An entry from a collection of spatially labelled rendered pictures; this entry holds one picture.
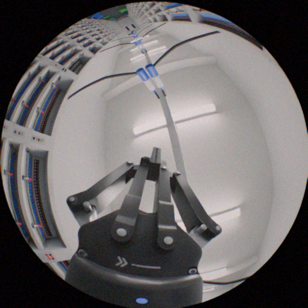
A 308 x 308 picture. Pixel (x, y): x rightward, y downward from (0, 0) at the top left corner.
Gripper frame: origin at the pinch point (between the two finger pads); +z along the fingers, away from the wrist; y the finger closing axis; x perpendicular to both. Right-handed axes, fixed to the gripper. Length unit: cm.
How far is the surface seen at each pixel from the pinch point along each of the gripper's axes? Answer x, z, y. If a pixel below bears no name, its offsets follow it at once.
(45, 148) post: -15, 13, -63
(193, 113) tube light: 22, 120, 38
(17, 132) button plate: -1, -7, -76
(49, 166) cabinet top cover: -24, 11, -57
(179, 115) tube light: 14, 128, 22
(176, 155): -16, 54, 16
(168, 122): 3, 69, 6
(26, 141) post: -7, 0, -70
